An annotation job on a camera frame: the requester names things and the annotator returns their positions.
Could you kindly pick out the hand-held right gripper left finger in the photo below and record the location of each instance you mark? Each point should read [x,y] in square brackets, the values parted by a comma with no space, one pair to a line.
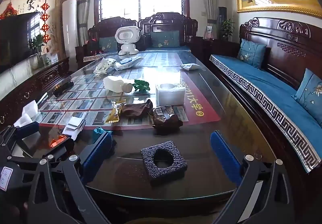
[96,157]

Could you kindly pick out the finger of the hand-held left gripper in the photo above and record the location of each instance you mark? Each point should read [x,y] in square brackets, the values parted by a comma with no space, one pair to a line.
[26,129]
[60,149]

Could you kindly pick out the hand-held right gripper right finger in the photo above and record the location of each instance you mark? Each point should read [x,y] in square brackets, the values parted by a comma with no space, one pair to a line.
[225,157]

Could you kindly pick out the orange wrapper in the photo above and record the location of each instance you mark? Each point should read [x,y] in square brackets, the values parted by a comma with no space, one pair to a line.
[56,141]

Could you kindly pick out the teal wrapper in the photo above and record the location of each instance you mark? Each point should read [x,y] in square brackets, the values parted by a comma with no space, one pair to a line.
[98,132]

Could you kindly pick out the yellow snack wrapper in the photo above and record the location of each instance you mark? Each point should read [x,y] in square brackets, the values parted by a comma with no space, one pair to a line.
[114,114]

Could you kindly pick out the black foam block with hole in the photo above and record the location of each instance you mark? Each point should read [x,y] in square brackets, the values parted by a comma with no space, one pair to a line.
[163,163]

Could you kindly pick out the dark brown snack wrapper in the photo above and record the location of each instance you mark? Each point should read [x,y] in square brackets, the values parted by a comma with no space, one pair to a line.
[166,119]

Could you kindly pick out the dark wooden television cabinet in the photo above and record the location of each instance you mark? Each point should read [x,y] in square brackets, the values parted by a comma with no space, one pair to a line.
[25,86]

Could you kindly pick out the black remote control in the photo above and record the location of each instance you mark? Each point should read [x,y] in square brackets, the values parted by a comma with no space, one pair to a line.
[63,87]

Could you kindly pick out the brown knitted cloth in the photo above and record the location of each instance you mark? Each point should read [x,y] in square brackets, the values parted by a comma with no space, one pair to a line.
[137,110]

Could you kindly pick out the red printed poster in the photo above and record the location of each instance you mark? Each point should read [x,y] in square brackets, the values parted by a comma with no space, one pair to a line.
[198,99]

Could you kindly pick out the white and green box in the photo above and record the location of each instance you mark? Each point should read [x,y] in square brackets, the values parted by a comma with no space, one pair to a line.
[52,58]

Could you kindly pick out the white plastic bottle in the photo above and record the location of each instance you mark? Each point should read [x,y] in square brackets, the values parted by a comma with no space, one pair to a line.
[115,83]

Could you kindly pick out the white tissue box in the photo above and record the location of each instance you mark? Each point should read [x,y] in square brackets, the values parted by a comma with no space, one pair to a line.
[171,96]

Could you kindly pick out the green plant in vase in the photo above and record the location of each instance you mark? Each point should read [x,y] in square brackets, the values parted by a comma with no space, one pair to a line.
[36,46]

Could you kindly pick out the green plastic toy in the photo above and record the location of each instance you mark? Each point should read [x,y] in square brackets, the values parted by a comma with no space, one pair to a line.
[140,86]

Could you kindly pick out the blue sofa seat pad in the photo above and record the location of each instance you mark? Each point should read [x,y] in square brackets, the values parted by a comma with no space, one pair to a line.
[264,80]

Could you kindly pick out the black television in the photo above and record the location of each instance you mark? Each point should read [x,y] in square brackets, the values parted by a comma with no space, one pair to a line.
[15,42]

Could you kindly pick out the crumpled white printed wrapper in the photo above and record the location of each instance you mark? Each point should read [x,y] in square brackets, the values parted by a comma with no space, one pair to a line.
[103,67]

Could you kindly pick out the small white packet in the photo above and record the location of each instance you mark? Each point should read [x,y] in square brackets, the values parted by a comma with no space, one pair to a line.
[190,66]

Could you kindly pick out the white and blue packet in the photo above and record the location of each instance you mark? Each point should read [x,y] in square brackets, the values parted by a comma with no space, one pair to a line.
[128,62]

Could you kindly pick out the teal embroidered cushion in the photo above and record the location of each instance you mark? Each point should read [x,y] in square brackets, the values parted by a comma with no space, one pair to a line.
[164,39]
[251,54]
[108,44]
[310,94]

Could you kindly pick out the black and red backpack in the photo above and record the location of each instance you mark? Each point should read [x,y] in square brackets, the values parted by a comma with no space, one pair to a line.
[93,44]

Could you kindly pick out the white standing air conditioner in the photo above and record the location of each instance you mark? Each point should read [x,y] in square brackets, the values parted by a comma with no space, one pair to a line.
[69,27]

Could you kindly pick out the dark wooden side table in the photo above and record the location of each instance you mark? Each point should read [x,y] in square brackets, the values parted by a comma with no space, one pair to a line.
[216,46]

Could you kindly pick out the red fan-shaped ornament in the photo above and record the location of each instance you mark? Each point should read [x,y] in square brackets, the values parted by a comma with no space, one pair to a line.
[8,12]

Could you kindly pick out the white robot toy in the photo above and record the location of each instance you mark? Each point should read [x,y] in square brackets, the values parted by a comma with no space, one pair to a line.
[127,37]

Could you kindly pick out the framed calligraphy artwork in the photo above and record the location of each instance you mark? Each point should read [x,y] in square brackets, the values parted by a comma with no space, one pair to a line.
[30,6]

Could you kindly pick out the pink small ornament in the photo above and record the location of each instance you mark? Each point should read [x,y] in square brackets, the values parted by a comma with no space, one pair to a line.
[209,33]

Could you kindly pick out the long carved wooden sofa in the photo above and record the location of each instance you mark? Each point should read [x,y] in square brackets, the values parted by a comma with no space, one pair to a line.
[284,45]

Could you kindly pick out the carved wooden armchair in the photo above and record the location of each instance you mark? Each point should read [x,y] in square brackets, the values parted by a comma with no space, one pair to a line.
[166,21]
[105,27]

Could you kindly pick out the potted green plant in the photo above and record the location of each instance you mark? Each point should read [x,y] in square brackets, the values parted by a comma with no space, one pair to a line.
[227,27]

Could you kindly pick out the dark tall standing appliance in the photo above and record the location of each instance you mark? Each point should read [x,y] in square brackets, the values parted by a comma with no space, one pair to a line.
[222,16]

